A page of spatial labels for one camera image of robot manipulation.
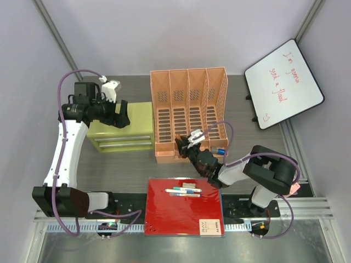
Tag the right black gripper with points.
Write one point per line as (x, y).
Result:
(184, 147)

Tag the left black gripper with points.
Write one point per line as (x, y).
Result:
(118, 120)

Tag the green metal drawer cabinet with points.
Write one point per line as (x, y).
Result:
(137, 136)

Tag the blue and grey marker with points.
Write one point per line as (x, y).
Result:
(218, 151)

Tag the orange plastic file organizer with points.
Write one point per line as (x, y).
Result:
(185, 100)

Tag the small white eraser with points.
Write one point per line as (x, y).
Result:
(188, 185)

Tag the teal capped white pen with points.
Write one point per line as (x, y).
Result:
(187, 189)

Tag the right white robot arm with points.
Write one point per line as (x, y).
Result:
(274, 172)

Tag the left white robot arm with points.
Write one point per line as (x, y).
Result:
(59, 194)

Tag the white marker pen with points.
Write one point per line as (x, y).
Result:
(174, 191)

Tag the blue tipped white pen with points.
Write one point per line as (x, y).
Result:
(195, 195)

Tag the red A4 folder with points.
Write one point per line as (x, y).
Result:
(183, 216)

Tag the small whiteboard with writing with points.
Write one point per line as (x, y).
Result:
(281, 85)

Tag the pink cube block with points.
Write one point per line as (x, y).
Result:
(293, 190)

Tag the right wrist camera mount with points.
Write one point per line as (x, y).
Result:
(196, 137)

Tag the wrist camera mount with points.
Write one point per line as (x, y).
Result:
(110, 89)
(196, 137)

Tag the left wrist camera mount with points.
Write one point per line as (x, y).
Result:
(110, 89)

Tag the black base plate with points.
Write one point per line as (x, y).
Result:
(233, 206)

